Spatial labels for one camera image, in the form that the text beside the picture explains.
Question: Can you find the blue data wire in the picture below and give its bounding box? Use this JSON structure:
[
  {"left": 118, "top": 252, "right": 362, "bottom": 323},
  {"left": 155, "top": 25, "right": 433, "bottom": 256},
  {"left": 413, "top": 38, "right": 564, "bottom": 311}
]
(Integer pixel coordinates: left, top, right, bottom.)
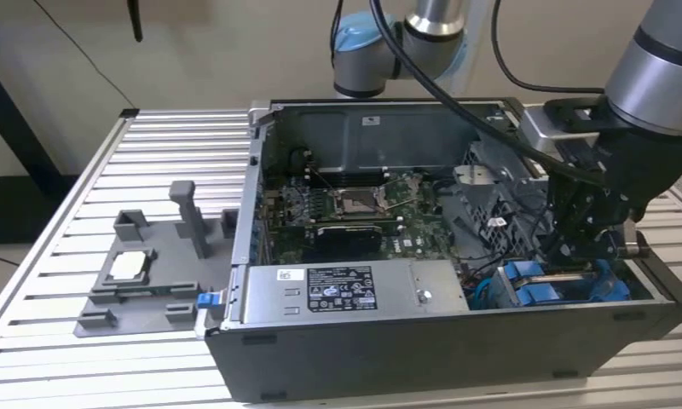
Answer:
[{"left": 465, "top": 272, "right": 494, "bottom": 310}]

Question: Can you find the grey parts rack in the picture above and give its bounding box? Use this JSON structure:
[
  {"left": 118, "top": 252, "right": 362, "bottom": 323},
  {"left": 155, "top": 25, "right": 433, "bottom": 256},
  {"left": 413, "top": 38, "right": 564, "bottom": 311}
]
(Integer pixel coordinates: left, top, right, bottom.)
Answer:
[{"left": 74, "top": 180, "right": 243, "bottom": 340}]

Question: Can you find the grey disk bay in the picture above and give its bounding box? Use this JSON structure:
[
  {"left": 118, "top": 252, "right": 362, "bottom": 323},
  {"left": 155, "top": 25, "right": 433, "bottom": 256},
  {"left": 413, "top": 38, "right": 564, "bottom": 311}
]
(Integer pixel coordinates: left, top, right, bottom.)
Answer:
[{"left": 497, "top": 251, "right": 663, "bottom": 308}]

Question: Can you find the black desk stand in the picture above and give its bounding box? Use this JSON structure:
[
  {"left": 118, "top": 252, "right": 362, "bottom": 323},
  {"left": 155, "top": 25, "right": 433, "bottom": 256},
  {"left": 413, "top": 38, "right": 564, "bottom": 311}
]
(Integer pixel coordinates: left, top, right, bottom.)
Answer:
[{"left": 0, "top": 49, "right": 79, "bottom": 245}]

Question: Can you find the CPU socket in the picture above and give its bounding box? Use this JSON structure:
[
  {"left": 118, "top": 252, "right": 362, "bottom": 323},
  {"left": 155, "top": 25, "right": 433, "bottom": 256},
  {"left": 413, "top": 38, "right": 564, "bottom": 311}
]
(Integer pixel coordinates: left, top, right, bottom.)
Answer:
[{"left": 326, "top": 187, "right": 388, "bottom": 216}]

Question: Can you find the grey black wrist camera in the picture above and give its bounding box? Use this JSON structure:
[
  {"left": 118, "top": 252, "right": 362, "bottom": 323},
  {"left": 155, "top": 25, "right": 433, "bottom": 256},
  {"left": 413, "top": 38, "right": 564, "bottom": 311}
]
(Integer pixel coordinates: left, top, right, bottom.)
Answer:
[{"left": 603, "top": 223, "right": 655, "bottom": 262}]

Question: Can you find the silver CPU chip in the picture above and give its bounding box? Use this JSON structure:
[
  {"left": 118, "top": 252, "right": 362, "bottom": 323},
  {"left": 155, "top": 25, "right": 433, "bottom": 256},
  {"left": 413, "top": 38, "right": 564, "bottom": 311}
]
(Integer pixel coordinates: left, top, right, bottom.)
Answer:
[{"left": 108, "top": 251, "right": 152, "bottom": 281}]

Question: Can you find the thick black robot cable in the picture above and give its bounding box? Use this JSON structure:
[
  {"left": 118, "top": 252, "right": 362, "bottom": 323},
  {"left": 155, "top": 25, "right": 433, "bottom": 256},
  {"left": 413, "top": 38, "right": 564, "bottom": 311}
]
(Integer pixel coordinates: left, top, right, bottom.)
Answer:
[
  {"left": 368, "top": 0, "right": 605, "bottom": 182},
  {"left": 490, "top": 0, "right": 608, "bottom": 95}
]

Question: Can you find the metal socket cover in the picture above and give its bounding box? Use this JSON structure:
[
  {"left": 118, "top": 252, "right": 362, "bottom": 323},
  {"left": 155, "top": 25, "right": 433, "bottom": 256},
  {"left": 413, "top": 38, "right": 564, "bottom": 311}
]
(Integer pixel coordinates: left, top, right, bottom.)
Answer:
[{"left": 384, "top": 176, "right": 426, "bottom": 210}]

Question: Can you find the black PC case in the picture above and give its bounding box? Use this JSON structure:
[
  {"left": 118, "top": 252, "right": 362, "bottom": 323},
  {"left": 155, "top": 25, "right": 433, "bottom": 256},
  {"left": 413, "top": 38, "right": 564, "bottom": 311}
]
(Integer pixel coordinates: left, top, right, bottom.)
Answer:
[{"left": 203, "top": 96, "right": 682, "bottom": 404}]

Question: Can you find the silver power supply box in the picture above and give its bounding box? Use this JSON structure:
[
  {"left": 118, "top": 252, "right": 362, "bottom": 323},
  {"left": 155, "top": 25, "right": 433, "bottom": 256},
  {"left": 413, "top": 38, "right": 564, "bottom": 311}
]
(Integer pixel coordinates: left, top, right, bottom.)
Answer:
[{"left": 242, "top": 258, "right": 472, "bottom": 324}]

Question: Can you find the green motherboard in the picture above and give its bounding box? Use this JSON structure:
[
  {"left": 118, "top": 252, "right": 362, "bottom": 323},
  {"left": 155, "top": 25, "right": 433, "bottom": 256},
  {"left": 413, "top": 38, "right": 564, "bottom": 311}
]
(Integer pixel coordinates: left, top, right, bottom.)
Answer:
[{"left": 261, "top": 170, "right": 462, "bottom": 265}]

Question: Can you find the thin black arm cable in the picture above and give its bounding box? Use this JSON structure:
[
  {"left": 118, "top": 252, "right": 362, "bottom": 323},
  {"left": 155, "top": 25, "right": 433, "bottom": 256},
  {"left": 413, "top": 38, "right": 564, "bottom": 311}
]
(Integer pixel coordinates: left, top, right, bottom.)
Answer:
[{"left": 330, "top": 0, "right": 346, "bottom": 53}]

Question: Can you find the black hanging strap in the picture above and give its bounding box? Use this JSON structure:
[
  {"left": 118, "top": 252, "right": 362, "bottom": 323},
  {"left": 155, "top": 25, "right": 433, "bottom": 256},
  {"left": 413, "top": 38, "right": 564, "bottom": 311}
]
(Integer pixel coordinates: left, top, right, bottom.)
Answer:
[{"left": 126, "top": 0, "right": 146, "bottom": 43}]

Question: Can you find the thin black wall cable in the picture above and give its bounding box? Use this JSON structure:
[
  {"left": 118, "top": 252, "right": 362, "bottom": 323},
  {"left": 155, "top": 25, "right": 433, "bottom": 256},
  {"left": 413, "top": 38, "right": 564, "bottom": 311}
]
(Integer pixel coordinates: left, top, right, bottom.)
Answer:
[{"left": 34, "top": 0, "right": 140, "bottom": 111}]

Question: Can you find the hard disk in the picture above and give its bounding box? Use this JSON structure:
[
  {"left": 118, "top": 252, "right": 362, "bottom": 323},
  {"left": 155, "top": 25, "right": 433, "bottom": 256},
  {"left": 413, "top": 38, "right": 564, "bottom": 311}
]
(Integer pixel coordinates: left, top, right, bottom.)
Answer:
[
  {"left": 502, "top": 257, "right": 632, "bottom": 302},
  {"left": 514, "top": 283, "right": 599, "bottom": 307}
]

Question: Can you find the black wire white connector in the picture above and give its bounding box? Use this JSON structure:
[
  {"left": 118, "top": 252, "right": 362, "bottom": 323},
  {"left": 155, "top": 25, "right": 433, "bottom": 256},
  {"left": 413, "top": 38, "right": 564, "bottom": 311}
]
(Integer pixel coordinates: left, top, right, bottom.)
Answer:
[{"left": 485, "top": 204, "right": 540, "bottom": 239}]

